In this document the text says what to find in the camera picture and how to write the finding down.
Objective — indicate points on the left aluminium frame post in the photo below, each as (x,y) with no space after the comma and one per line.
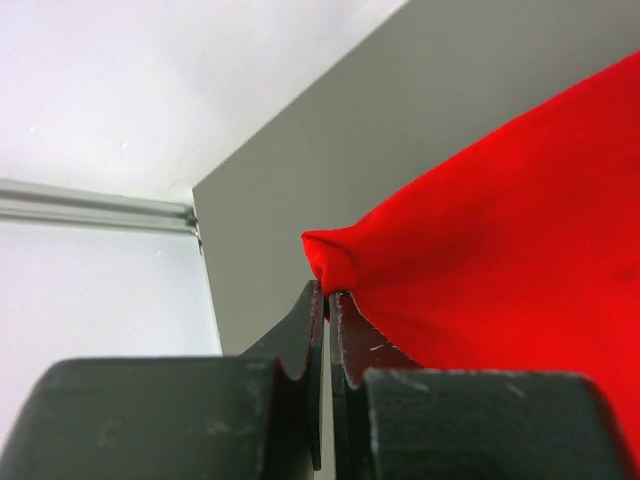
(30,202)

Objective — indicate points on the red t shirt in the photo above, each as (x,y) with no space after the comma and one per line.
(521,252)

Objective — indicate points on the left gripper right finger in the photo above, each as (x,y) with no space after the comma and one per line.
(394,419)

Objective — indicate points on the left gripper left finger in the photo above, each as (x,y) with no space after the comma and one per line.
(256,415)

